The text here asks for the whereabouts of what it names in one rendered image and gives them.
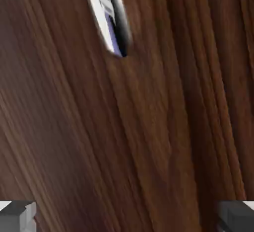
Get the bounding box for dark wood drawer front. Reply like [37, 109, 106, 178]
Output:
[0, 0, 254, 232]

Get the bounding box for curved silver metal handle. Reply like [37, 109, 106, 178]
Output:
[80, 0, 133, 58]

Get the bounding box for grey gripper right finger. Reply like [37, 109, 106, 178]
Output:
[216, 200, 254, 232]

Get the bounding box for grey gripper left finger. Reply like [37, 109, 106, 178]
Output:
[0, 200, 38, 232]

